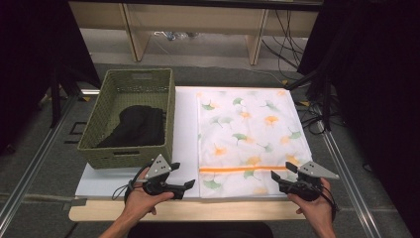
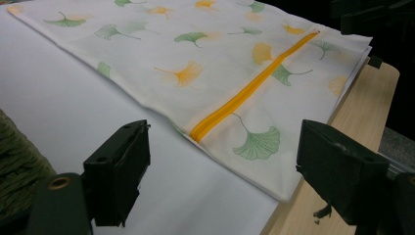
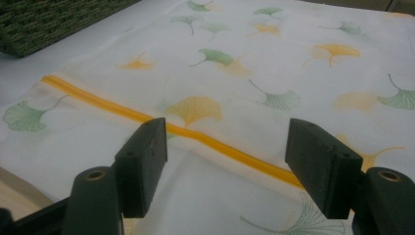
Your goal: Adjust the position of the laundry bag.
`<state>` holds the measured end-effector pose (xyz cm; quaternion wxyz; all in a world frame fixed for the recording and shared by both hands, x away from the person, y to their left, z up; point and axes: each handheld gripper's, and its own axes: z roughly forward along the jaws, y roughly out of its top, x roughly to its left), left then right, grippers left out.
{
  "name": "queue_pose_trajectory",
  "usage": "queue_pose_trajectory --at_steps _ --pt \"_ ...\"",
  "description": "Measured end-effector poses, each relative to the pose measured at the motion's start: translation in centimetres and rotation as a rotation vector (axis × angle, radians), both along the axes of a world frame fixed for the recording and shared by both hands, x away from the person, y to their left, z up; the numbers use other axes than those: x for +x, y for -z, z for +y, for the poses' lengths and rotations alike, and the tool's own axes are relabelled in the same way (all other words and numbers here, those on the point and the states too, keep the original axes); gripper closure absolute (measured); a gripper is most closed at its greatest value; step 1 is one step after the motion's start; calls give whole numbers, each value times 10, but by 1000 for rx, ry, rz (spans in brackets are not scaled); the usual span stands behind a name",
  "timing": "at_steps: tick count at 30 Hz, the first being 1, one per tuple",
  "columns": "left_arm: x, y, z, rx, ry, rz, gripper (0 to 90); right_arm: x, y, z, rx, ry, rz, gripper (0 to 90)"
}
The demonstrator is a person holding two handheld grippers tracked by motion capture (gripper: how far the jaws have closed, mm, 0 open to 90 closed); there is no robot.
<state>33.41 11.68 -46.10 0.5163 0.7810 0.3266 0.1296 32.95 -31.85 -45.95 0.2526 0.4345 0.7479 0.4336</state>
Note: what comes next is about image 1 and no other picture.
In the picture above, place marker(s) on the black metal stand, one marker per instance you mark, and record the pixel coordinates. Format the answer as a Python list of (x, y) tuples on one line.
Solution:
[(55, 105), (327, 109)]

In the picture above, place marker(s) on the white leaf-print mesh laundry bag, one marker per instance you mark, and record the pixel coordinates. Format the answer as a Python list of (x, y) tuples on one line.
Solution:
[(251, 132)]

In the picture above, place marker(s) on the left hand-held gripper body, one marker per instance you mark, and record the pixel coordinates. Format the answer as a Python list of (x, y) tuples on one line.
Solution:
[(158, 167)]

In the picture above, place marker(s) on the white board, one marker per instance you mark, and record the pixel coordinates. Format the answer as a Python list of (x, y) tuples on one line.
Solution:
[(185, 132)]

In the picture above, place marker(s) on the black curtain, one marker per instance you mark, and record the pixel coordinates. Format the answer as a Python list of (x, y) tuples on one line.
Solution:
[(26, 66), (379, 99)]

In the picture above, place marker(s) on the black cloth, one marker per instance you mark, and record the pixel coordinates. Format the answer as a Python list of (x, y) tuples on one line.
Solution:
[(138, 129)]

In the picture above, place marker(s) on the clear plastic bag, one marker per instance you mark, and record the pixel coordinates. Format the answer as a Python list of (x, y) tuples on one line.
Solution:
[(178, 34)]

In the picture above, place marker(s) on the green woven basket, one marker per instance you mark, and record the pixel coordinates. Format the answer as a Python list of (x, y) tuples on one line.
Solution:
[(138, 82)]

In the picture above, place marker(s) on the person's left hand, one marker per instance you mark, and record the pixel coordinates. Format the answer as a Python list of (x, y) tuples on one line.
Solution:
[(142, 201)]

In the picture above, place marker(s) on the aluminium floor rail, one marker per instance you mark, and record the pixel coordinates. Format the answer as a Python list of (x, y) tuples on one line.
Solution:
[(348, 183), (33, 167)]

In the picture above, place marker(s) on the person's right hand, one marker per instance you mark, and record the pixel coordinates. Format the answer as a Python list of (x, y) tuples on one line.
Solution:
[(317, 210)]

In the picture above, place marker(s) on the light wooden shelf unit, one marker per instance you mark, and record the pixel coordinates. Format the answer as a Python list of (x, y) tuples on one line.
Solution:
[(198, 20)]

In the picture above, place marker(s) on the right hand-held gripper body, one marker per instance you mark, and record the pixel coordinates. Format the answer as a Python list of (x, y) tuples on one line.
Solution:
[(313, 172)]

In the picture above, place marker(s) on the person's dark clothing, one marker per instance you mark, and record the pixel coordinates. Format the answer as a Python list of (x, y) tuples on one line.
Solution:
[(198, 231)]

